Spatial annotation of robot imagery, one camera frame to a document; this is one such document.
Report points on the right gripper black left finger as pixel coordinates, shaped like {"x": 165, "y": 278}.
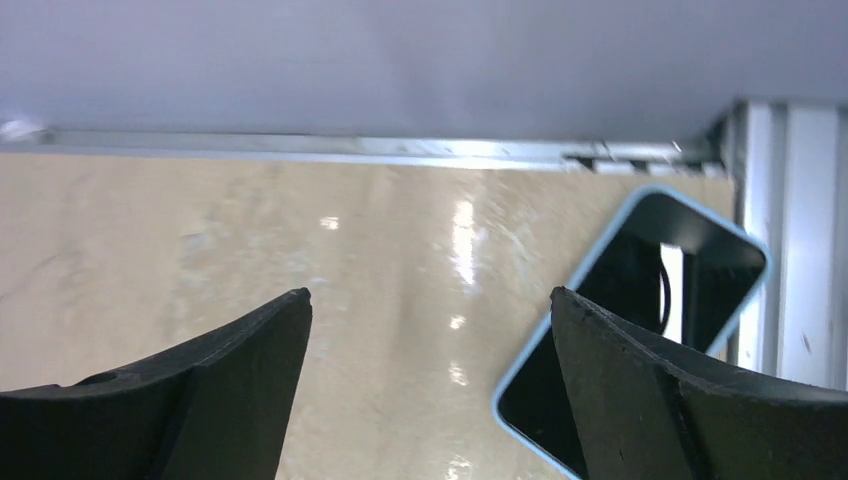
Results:
{"x": 213, "y": 407}

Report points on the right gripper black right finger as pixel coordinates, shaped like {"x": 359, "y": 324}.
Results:
{"x": 646, "y": 407}

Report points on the light blue cased phone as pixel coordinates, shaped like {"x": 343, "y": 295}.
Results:
{"x": 665, "y": 263}

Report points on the aluminium frame rail right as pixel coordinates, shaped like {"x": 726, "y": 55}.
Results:
{"x": 658, "y": 158}

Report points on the aluminium frame rail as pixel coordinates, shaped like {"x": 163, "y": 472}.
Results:
{"x": 789, "y": 163}
{"x": 658, "y": 158}

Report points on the aluminium frame rail front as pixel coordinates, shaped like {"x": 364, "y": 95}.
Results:
{"x": 789, "y": 163}

